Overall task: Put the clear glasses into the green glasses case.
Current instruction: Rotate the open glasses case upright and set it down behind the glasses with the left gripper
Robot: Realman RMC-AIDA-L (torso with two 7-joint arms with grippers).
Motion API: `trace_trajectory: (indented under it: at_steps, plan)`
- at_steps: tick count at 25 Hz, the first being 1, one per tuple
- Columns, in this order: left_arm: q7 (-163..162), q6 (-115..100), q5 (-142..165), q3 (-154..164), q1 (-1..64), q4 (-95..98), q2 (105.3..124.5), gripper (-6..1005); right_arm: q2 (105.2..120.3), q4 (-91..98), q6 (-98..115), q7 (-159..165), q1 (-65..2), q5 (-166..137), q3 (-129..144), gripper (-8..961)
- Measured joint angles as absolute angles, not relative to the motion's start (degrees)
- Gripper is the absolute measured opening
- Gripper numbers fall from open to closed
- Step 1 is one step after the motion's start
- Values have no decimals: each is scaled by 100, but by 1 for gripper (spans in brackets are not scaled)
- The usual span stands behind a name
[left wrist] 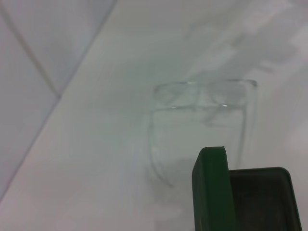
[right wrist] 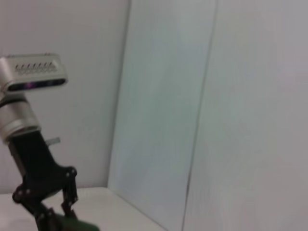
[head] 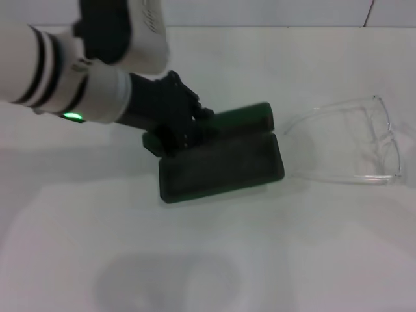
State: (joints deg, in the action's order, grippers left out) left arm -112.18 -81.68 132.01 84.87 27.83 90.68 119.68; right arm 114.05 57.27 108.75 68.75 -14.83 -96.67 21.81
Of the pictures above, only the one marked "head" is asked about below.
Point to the green glasses case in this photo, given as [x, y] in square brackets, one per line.
[227, 169]

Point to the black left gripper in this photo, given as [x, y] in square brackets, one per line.
[159, 104]

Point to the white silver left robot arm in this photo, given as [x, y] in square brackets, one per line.
[52, 65]

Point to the clear plastic glasses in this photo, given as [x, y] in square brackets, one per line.
[393, 152]

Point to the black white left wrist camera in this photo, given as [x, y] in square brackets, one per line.
[149, 32]

